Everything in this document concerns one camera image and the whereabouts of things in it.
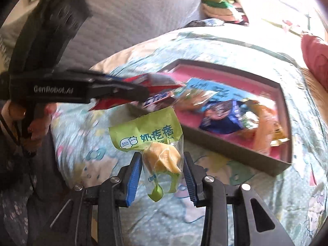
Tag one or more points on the orange cat snack packet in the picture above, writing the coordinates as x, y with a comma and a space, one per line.
264, 133

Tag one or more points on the dark shallow cardboard box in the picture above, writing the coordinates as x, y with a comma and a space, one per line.
230, 115

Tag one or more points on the green milk knot packet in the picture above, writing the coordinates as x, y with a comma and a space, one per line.
158, 137

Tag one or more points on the folded clothes pile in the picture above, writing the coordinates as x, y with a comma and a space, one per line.
229, 11

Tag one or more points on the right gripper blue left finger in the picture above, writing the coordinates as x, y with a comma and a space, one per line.
130, 176

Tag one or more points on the dark blue patterned cloth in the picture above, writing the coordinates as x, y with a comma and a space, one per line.
210, 22

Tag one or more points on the yellow cow candy packet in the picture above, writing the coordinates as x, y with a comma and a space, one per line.
279, 136

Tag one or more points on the person's left hand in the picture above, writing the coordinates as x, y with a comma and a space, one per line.
12, 113

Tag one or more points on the red quilted comforter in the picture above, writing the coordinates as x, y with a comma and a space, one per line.
315, 54

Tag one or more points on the grey quilted headboard cover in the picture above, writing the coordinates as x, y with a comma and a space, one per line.
115, 25

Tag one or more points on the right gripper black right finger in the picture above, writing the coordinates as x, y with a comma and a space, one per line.
193, 175

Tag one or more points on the blue Oreo packet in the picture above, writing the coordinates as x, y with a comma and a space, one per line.
223, 117

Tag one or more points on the Hello Kitty teal blanket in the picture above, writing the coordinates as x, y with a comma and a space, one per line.
297, 196

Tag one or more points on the black Snickers bar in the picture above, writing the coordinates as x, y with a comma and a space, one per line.
159, 101

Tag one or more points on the brown pastry clear packet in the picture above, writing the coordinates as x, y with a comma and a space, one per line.
193, 99

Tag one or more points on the red snack packet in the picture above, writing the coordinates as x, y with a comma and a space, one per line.
155, 83

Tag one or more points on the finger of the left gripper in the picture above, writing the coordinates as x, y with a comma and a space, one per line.
121, 90
82, 74

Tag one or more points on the pink book with blue title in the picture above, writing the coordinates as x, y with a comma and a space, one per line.
230, 102

